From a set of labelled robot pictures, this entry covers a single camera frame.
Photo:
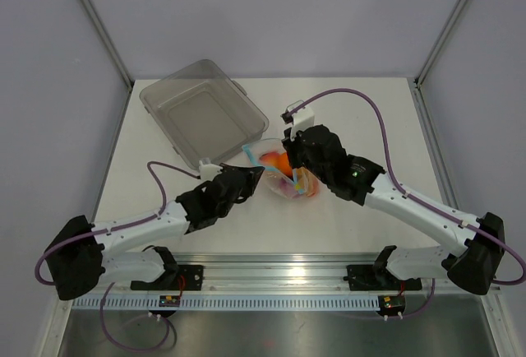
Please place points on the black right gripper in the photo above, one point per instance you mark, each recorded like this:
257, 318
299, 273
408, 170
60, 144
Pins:
292, 146

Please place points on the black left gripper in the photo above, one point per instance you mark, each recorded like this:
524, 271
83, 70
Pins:
253, 175

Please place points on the clear zip top bag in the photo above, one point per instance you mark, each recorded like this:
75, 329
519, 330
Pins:
275, 180

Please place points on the orange fake orange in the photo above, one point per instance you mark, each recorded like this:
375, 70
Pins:
282, 164

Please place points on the clear grey plastic container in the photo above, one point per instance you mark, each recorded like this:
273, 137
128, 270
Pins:
203, 113

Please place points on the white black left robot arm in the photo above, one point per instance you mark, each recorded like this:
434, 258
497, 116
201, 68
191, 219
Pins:
112, 238

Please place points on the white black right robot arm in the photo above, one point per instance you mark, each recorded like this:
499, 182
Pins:
469, 247

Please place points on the pink fake peach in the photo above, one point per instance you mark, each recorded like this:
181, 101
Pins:
270, 159

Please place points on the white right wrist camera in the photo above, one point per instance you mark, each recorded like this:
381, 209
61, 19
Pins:
299, 116

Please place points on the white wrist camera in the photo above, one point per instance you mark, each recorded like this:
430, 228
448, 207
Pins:
299, 116
208, 170

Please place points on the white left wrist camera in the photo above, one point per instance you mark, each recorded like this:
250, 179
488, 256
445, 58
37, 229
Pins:
208, 170

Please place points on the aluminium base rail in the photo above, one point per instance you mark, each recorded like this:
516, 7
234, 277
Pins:
251, 273

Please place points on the black left mount plate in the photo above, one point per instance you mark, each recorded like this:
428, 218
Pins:
188, 278

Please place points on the black mount plate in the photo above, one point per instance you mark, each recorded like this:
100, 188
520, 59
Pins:
188, 278
363, 277

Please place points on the black right mount plate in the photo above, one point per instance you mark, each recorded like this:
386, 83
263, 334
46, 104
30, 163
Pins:
363, 277

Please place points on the white slotted cable duct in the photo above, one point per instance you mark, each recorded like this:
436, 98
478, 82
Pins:
227, 303

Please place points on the right aluminium frame post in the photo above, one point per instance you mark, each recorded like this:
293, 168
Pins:
452, 20

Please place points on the aluminium frame post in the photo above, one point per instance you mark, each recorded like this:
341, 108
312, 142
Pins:
452, 20
96, 21

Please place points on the left aluminium frame post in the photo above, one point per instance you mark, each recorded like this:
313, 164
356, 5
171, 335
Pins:
96, 21

